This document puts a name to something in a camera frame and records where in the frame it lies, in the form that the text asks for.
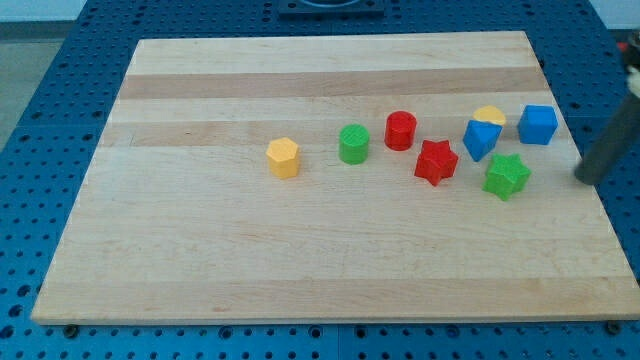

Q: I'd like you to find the robot arm end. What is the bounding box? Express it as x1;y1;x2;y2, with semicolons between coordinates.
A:
617;29;639;97

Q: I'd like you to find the yellow hexagon block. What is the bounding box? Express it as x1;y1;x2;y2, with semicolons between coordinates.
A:
266;137;300;179

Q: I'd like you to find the red star block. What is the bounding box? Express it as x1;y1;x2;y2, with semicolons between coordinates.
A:
414;140;459;186

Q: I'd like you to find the green star block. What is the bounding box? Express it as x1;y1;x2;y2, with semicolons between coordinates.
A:
482;154;532;201

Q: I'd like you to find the green cylinder block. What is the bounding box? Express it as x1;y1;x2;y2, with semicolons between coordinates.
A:
338;124;370;165

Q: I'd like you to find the wooden board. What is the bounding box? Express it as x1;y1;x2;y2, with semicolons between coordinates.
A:
31;31;639;325

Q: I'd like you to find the red cylinder block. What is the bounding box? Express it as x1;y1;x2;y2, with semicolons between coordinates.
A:
384;111;417;151

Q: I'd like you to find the blue triangle block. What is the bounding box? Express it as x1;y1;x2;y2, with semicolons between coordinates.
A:
463;120;503;162

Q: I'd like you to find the yellow semicircle block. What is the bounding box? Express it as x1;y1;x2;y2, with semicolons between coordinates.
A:
472;105;507;126

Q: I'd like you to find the blue cube block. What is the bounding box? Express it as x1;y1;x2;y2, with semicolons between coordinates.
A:
517;104;558;145

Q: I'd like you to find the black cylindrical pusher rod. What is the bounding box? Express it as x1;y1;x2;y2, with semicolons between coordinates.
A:
574;93;639;185

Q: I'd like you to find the robot arm base mount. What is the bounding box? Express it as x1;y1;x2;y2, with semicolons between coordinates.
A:
274;0;386;17

